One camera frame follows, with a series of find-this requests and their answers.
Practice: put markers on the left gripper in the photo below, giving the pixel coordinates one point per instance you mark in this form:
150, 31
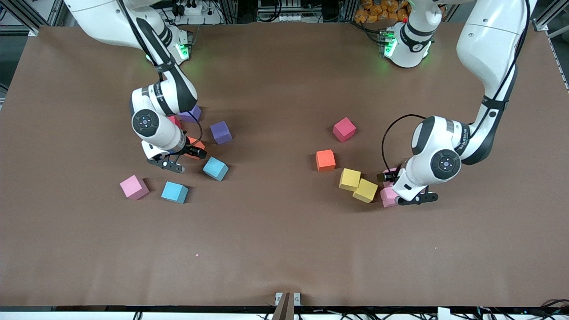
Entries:
390, 176

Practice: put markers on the pink foam cube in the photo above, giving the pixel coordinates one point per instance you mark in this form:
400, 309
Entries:
392, 170
133, 187
386, 197

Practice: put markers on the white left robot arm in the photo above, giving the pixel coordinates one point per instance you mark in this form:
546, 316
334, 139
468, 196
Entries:
484, 49

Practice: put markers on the magenta red foam cube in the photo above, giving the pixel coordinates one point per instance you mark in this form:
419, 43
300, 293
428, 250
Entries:
344, 130

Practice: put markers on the orange fruit net bag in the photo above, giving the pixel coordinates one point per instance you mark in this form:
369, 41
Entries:
373, 13

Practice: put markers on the brown table cover sheet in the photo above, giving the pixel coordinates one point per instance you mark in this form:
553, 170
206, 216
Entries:
284, 231

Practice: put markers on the bracket with brown post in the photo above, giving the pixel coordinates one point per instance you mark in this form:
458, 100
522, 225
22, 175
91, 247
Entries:
284, 311

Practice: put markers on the purple foam cube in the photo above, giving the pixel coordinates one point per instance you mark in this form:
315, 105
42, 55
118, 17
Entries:
221, 132
194, 114

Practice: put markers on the narrow white power strip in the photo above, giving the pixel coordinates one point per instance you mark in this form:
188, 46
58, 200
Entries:
290, 18

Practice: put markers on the white label tag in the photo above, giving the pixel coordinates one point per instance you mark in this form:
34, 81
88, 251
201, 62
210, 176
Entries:
443, 314

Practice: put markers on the blue foam cube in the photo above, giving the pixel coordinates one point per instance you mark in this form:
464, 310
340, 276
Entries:
215, 169
174, 192

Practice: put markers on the yellow foam cube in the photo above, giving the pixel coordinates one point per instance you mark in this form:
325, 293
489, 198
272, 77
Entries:
350, 179
365, 190

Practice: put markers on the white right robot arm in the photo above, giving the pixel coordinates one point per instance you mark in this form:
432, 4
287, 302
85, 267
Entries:
153, 122

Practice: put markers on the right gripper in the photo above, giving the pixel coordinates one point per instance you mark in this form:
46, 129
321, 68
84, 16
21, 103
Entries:
194, 151

